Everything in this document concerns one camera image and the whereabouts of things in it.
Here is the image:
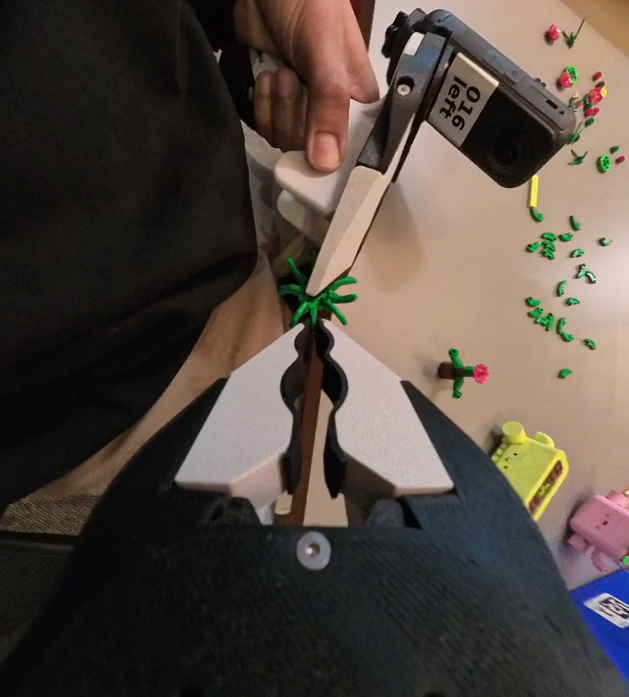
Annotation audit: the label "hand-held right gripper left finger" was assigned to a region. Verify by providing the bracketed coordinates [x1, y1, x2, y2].
[174, 325, 313, 525]

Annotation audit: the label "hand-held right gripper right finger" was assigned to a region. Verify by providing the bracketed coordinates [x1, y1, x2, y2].
[316, 319, 454, 526]

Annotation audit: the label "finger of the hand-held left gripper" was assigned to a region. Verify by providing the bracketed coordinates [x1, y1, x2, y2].
[305, 165, 391, 296]

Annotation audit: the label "person's left hand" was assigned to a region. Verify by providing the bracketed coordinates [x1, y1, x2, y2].
[235, 0, 381, 175]

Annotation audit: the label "scattered red flower pieces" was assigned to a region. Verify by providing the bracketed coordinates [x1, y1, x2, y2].
[544, 19, 627, 175]

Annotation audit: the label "toy cactus with pink flower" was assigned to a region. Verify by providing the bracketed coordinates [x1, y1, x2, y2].
[438, 348, 491, 399]

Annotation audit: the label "scattered green leaf pieces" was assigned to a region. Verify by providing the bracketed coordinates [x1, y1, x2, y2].
[524, 207, 615, 379]

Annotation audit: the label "lime green toy pot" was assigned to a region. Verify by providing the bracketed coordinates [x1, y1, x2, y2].
[490, 421, 570, 521]

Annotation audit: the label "pink toy pot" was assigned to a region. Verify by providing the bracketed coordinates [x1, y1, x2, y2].
[565, 482, 629, 572]

